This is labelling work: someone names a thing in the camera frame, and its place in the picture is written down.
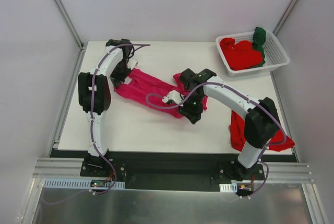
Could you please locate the magenta t shirt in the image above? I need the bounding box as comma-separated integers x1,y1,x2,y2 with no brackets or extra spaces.
114,68,188,110

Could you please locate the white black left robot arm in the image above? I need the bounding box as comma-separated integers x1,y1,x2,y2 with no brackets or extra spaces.
78,39,136,176

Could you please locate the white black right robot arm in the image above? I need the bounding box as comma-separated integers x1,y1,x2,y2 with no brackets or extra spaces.
178,68,281,181

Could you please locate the red t shirt in basket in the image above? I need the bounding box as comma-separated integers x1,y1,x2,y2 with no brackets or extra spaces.
219,38,264,71

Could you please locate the black centre base bar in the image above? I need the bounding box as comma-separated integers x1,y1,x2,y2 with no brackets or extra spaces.
49,150,300,192

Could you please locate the folded red t shirt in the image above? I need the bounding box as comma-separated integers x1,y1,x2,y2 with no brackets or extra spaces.
229,111,295,152

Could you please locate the green t shirt in basket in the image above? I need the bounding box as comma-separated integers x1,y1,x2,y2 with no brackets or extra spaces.
252,27,266,68

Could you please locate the white plastic laundry basket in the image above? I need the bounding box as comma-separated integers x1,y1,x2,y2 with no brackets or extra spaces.
216,30,290,78

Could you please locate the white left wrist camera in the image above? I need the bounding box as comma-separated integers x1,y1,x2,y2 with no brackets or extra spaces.
127,58,138,70

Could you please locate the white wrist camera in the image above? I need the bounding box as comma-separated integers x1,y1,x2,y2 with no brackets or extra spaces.
127,58,138,70
162,90,183,105

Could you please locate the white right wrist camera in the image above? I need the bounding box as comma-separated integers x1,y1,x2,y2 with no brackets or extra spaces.
162,90,183,105

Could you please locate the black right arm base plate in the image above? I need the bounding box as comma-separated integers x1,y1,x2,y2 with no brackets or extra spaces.
219,161,266,182

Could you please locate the white right cable duct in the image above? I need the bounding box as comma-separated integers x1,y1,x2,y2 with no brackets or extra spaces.
219,183,237,193

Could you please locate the white cable duct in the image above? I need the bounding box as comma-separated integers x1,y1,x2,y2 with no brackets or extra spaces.
219,183,237,193
44,179,125,190

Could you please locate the aluminium left frame rail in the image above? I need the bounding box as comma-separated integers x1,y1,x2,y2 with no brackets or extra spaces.
46,0,85,158

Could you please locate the aluminium frame rail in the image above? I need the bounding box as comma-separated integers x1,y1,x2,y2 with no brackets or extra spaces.
33,157,316,184
273,0,299,36
46,0,85,158

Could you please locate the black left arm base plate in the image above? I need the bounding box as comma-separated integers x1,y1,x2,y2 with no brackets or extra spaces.
80,156,126,179

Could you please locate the aluminium front frame rail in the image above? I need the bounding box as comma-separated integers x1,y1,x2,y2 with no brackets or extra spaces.
33,157,316,184

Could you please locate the white left cable duct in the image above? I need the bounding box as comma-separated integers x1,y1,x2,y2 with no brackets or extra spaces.
44,179,125,190

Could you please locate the aluminium right frame rail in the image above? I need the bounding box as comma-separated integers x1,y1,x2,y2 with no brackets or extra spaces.
273,0,299,36

